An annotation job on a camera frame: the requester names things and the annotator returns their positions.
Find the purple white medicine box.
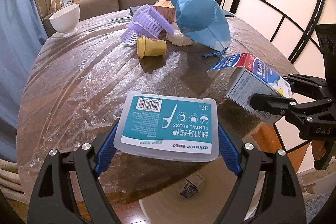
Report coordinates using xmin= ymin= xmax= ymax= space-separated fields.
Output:
xmin=175 ymin=172 xmax=205 ymax=199

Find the blue curtain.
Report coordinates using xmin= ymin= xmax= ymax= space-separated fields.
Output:
xmin=1 ymin=0 xmax=47 ymax=162

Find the brown sofa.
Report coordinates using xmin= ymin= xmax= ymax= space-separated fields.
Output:
xmin=43 ymin=0 xmax=193 ymax=37

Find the black tablet case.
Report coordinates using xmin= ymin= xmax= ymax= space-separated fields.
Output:
xmin=222 ymin=9 xmax=235 ymax=18

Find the blue drawstring bag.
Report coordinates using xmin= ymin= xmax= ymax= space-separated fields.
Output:
xmin=170 ymin=0 xmax=231 ymax=52

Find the shoji screen divider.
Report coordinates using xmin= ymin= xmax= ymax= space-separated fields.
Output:
xmin=220 ymin=0 xmax=336 ymax=177

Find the dental floss plastic box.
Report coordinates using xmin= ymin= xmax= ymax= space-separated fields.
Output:
xmin=113 ymin=92 xmax=219 ymax=162

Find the beige crumpled lump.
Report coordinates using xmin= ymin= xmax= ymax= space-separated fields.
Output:
xmin=166 ymin=30 xmax=194 ymax=47

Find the yellow plastic cup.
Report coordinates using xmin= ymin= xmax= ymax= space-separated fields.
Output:
xmin=136 ymin=35 xmax=167 ymax=59

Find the red blue medicine box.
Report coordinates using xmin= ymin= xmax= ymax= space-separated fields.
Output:
xmin=207 ymin=52 xmax=292 ymax=125

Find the gold cardboard box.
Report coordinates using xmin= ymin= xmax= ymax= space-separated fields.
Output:
xmin=153 ymin=0 xmax=175 ymax=23

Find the blue smartphone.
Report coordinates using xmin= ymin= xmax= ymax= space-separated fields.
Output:
xmin=130 ymin=6 xmax=139 ymax=16

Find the white ceramic bowl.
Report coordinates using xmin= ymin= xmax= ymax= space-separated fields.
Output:
xmin=50 ymin=4 xmax=80 ymax=38

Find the photo card leftmost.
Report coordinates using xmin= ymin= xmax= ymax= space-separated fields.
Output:
xmin=60 ymin=0 xmax=74 ymax=9

